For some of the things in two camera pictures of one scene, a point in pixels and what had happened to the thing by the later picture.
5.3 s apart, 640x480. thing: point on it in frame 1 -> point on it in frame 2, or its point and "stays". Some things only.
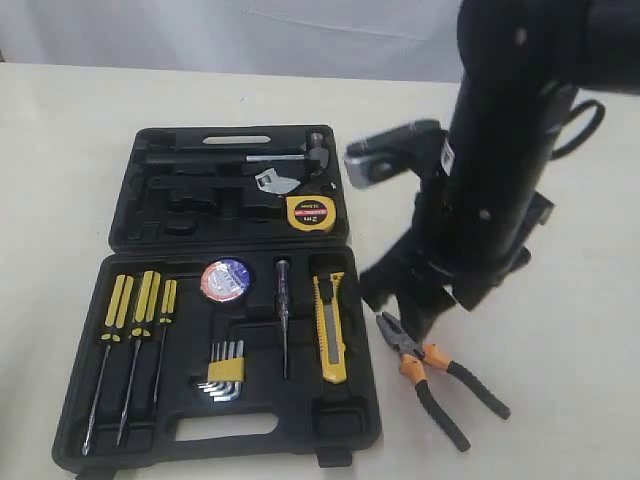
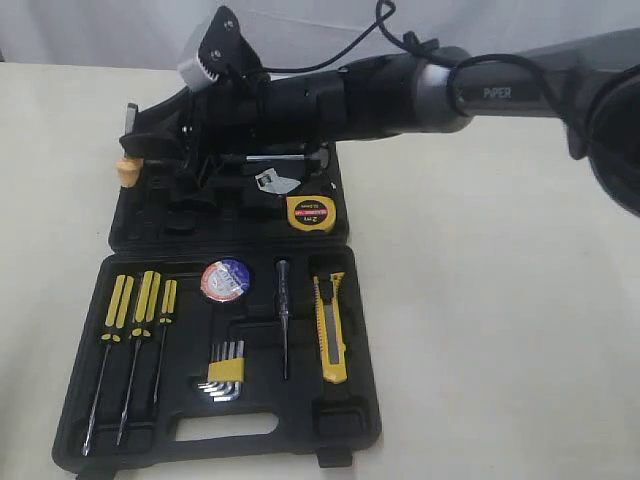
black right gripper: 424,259 -> 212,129
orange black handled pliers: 413,356 -> 154,176
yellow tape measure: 311,212 stays
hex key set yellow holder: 225,375 stays
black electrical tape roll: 226,279 stays
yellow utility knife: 327,296 stays
